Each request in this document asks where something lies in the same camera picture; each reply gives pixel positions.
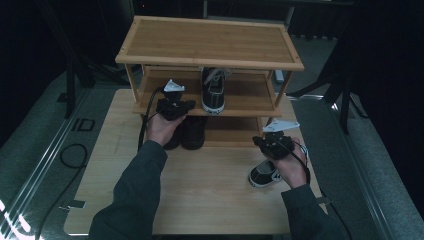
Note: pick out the person's right hand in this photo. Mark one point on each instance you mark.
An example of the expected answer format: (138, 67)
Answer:
(293, 170)

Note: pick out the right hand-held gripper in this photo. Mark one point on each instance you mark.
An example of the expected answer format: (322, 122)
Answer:
(276, 146)

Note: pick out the person's left hand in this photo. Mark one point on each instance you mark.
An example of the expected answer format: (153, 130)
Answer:
(160, 130)

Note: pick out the small white object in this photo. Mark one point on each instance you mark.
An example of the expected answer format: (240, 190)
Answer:
(279, 76)

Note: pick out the black metal stand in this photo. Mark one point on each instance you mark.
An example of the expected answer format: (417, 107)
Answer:
(70, 76)
(345, 100)

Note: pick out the dark tape piece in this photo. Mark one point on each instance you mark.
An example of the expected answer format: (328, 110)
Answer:
(75, 204)

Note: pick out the black and white sneaker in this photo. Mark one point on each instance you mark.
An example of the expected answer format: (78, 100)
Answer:
(263, 175)
(213, 96)

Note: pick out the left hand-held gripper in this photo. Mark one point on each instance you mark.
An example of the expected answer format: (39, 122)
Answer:
(175, 108)

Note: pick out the wooden three-tier shoe rack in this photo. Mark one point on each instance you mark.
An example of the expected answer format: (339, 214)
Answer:
(206, 43)

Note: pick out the metal floor rail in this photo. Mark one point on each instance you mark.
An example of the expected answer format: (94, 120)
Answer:
(43, 160)
(366, 186)

